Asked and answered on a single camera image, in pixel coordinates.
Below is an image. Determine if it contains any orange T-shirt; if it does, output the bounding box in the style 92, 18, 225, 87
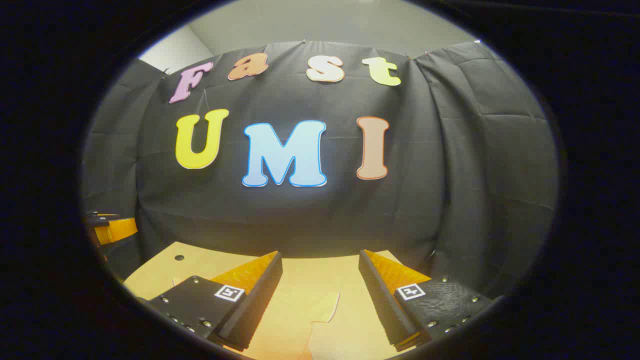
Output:
298, 291, 342, 360

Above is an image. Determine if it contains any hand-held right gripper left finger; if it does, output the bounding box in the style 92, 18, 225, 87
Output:
146, 251, 284, 352

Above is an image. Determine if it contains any black backdrop cloth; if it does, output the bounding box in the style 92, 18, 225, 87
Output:
82, 41, 558, 301

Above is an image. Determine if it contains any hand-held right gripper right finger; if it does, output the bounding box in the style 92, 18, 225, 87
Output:
358, 249, 497, 352

